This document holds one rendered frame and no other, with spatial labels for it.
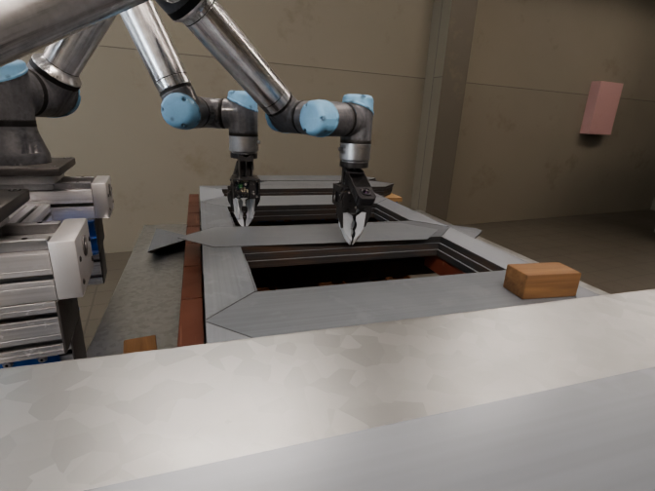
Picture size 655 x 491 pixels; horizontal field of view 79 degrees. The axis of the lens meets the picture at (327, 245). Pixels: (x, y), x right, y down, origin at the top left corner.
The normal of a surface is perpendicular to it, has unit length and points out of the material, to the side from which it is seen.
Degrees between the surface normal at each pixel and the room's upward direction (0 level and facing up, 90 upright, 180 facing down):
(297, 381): 0
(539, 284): 90
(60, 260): 90
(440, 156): 90
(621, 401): 0
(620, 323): 0
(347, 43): 90
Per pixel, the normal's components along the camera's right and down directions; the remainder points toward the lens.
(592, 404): 0.04, -0.95
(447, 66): 0.40, 0.30
